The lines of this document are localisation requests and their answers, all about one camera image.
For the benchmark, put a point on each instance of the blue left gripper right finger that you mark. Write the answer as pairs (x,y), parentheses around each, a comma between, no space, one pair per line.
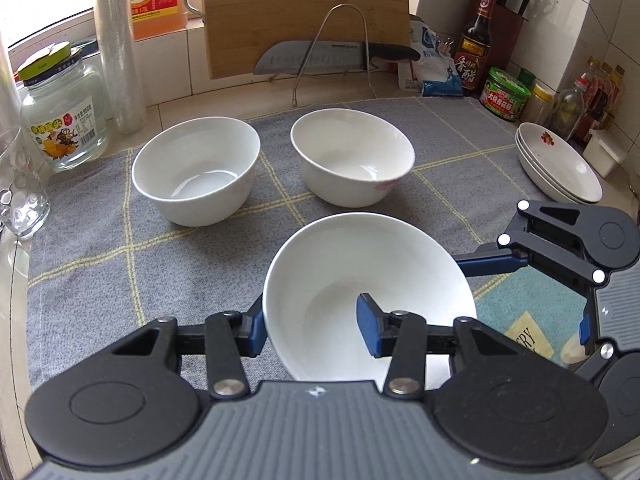
(375,326)

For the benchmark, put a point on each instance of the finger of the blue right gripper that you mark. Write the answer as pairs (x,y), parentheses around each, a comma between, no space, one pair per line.
(490,263)

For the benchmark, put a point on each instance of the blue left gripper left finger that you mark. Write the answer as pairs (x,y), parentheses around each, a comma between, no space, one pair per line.
(252,331)

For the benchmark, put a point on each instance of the white plate with fruit print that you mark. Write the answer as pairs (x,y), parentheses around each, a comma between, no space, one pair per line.
(559,161)

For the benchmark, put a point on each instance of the white ceramic bowl floral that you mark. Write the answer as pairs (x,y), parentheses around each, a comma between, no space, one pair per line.
(349,158)

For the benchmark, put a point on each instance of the white plate fruit print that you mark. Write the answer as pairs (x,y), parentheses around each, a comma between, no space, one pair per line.
(519,141)

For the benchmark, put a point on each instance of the white plastic seasoning box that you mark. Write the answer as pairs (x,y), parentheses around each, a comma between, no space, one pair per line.
(603,153)

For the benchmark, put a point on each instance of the clear glass bottle red cap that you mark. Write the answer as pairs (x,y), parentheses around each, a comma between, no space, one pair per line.
(567,109)

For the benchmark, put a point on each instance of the dark sauce bottle gold cap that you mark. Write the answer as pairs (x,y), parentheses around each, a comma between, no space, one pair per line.
(602,96)

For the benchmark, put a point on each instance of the yellow lid spice jar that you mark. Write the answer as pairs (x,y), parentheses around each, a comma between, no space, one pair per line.
(538,104)

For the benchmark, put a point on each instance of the yellow oil bottle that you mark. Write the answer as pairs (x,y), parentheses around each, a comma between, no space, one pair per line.
(617,88)

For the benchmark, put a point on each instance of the green lid sauce tub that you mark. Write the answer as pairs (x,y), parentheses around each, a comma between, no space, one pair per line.
(503,95)

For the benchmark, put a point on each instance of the green cap spice jar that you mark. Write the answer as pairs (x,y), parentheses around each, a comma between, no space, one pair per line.
(527,78)

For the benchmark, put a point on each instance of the white blue salt bag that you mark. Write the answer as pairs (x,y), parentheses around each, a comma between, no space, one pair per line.
(434,73)

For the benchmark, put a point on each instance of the dark vinegar bottle red label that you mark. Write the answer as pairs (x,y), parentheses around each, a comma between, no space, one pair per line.
(474,47)

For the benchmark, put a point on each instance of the dark red knife block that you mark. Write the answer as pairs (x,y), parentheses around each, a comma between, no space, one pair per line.
(505,28)

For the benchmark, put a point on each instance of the clear glass cup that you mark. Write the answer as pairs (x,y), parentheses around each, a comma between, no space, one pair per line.
(24,202)

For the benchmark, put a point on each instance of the glass jar green lid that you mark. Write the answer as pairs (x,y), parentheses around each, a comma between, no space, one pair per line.
(63,109)

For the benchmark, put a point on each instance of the bamboo cutting board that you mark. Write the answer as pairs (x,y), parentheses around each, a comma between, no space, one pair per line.
(239,32)

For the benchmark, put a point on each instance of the kitchen knife black handle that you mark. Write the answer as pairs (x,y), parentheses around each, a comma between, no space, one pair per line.
(287,57)

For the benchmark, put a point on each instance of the metal wire rack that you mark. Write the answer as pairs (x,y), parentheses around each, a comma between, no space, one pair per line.
(317,38)

